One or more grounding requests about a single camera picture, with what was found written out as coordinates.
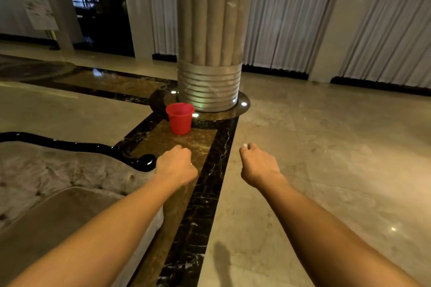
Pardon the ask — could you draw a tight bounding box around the grey tufted sofa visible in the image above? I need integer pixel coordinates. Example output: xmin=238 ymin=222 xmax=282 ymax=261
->
xmin=0 ymin=132 xmax=164 ymax=287

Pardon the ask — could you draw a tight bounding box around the person's left hand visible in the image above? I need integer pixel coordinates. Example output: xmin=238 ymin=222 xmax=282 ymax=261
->
xmin=154 ymin=144 xmax=198 ymax=188

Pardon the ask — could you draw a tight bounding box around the fluted marble column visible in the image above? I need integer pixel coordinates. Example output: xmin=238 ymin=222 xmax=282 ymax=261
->
xmin=175 ymin=0 xmax=256 ymax=113

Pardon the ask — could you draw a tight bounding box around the person's right hand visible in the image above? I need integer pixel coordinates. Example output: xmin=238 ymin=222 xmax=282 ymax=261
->
xmin=239 ymin=143 xmax=284 ymax=189

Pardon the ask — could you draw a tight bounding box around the person's left forearm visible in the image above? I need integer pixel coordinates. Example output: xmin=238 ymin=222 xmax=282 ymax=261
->
xmin=7 ymin=173 xmax=189 ymax=287

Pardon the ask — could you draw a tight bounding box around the white curtain panel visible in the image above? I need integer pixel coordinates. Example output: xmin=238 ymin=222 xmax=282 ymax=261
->
xmin=243 ymin=0 xmax=334 ymax=75
xmin=149 ymin=0 xmax=178 ymax=57
xmin=338 ymin=0 xmax=431 ymax=89

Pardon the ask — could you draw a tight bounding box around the red plastic bucket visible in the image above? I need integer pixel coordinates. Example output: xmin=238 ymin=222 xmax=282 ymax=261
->
xmin=165 ymin=102 xmax=195 ymax=136

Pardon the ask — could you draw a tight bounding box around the person's right forearm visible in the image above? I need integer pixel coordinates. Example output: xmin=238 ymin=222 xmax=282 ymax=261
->
xmin=251 ymin=174 xmax=421 ymax=287

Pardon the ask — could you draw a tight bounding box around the white sign board stand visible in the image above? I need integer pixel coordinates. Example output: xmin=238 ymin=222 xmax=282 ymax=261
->
xmin=23 ymin=0 xmax=61 ymax=50

